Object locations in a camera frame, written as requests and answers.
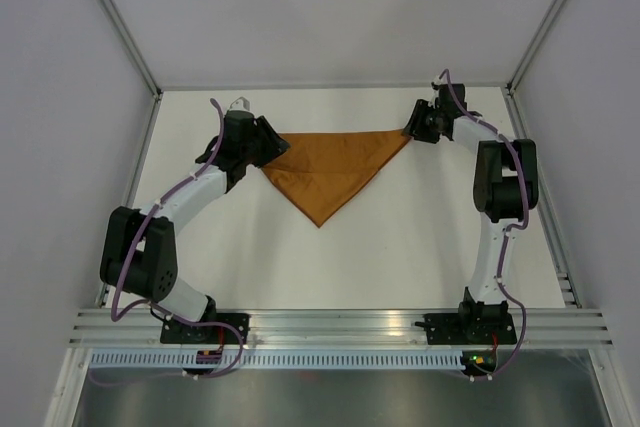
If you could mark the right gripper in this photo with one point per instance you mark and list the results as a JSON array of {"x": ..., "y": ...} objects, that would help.
[{"x": 416, "y": 123}]

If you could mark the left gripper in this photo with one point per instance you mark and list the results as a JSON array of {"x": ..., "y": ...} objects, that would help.
[{"x": 274, "y": 144}]

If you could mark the brown cloth napkin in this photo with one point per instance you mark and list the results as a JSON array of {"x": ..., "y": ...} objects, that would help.
[{"x": 321, "y": 172}]

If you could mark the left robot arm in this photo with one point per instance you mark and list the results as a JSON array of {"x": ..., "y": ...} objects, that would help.
[{"x": 140, "y": 258}]

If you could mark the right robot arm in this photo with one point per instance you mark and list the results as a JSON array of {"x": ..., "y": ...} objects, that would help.
[{"x": 505, "y": 190}]

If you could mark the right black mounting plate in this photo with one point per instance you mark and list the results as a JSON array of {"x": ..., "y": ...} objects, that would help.
[{"x": 454, "y": 330}]

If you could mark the black mounting plate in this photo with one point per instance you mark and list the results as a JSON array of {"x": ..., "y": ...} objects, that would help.
[
  {"x": 177, "y": 333},
  {"x": 454, "y": 330}
]

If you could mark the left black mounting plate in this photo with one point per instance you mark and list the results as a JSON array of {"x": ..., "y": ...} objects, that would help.
[{"x": 177, "y": 333}]

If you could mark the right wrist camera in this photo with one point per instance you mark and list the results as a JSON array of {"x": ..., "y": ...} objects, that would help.
[{"x": 438, "y": 82}]

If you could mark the slotted cable duct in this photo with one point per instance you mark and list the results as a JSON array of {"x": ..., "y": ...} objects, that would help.
[{"x": 278, "y": 359}]

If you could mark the right aluminium frame post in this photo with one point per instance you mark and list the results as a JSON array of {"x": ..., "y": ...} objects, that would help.
[{"x": 550, "y": 18}]

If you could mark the aluminium frame post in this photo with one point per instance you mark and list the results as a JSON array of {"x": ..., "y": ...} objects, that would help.
[
  {"x": 550, "y": 18},
  {"x": 129, "y": 45}
]

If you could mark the aluminium front rail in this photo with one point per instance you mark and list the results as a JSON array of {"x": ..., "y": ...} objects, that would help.
[{"x": 366, "y": 329}]

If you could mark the left aluminium frame post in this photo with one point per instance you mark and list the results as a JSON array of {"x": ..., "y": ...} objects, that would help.
[{"x": 129, "y": 45}]

